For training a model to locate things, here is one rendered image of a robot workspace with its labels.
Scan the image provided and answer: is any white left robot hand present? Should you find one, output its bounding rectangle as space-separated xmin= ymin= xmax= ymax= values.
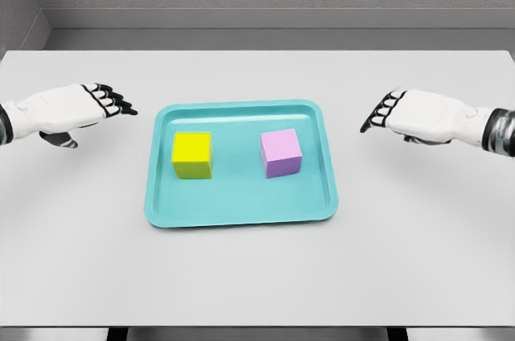
xmin=28 ymin=83 xmax=138 ymax=150

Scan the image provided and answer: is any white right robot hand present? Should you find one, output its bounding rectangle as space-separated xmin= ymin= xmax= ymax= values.
xmin=359 ymin=88 xmax=467 ymax=145

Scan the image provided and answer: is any pink cube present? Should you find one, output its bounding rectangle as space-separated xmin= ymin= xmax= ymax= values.
xmin=259 ymin=128 xmax=303 ymax=179

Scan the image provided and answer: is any yellow cube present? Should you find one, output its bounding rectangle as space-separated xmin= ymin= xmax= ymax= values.
xmin=171 ymin=132 xmax=214 ymax=180

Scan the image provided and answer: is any teal rectangular tray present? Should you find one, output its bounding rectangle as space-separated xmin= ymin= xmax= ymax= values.
xmin=143 ymin=98 xmax=340 ymax=230

